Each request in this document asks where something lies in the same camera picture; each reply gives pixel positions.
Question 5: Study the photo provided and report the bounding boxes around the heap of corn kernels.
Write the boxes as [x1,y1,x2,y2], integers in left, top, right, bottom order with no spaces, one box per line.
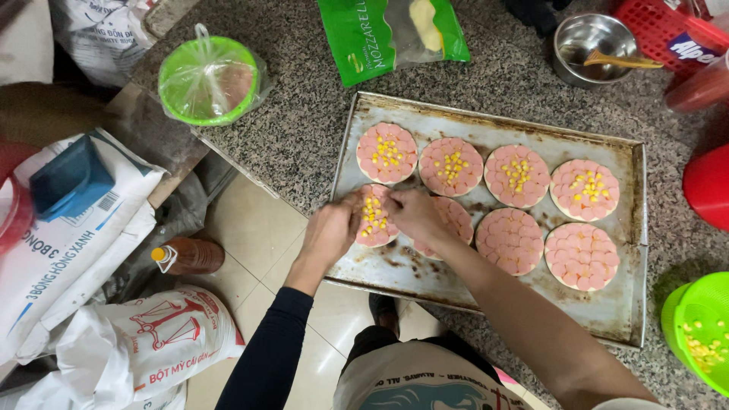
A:
[682,320,729,375]

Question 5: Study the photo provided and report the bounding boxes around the white printed apron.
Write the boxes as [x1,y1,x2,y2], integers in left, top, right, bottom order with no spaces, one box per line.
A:
[333,340,534,410]

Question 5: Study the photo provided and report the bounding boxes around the worn metal baking tray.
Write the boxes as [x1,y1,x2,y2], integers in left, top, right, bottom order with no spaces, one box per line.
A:
[325,91,650,350]

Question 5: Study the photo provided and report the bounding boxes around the grey plastic bag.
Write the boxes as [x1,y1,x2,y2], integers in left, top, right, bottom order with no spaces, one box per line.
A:
[101,149,240,305]

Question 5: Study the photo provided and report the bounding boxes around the blue plastic box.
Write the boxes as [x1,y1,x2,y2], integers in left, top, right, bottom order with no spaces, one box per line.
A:
[29,134,116,223]

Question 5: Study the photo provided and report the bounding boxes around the green bowl in plastic bag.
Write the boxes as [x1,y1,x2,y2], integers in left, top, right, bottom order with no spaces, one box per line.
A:
[157,23,273,128]

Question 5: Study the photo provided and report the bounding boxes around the red plastic container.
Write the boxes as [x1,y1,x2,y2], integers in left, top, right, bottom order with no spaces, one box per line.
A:
[682,143,729,232]

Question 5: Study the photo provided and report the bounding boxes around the steel bowl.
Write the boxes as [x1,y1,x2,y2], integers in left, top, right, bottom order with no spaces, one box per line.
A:
[552,13,639,90]

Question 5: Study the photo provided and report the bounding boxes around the red plastic basket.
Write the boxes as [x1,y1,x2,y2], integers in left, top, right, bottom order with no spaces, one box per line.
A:
[612,0,729,79]

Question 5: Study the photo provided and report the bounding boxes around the green plastic colander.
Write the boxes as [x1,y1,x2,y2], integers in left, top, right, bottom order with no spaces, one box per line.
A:
[660,271,729,398]

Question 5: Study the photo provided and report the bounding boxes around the black trousers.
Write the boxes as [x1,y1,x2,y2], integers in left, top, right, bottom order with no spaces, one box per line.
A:
[341,325,503,388]

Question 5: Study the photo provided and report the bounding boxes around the black shoe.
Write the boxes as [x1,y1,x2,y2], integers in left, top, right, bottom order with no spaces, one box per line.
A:
[368,293,401,338]

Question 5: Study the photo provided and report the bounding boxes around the person's left hand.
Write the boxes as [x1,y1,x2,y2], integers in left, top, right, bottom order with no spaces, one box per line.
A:
[296,191,366,271]

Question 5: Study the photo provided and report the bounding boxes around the white sack with red scale print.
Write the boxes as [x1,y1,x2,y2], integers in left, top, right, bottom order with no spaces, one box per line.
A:
[16,284,247,410]

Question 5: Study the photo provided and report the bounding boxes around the white sugar sack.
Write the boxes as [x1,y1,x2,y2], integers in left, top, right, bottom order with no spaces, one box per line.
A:
[48,0,158,87]

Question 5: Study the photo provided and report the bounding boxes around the red sauce bottle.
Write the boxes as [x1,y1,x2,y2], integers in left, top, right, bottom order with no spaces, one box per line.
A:
[664,50,729,114]

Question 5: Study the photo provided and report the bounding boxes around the person's right hand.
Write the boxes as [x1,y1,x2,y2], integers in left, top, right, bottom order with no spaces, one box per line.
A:
[384,188,463,255]

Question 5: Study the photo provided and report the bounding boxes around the green cheese bag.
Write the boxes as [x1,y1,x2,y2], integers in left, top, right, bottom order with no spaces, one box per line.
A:
[317,0,472,88]

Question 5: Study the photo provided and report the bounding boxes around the brown bottle with yellow cap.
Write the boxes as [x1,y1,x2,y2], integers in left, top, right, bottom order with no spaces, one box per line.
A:
[150,236,226,276]

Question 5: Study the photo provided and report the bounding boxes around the brown wooden board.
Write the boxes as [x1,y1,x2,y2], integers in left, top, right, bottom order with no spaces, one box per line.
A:
[105,82,212,210]

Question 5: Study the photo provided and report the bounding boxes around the white sack with blue print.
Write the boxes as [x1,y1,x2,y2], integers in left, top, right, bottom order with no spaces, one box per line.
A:
[0,128,170,366]

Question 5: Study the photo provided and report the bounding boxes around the rows of mini sausage pizzas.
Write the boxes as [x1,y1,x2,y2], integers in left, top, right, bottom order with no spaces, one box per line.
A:
[356,122,621,293]

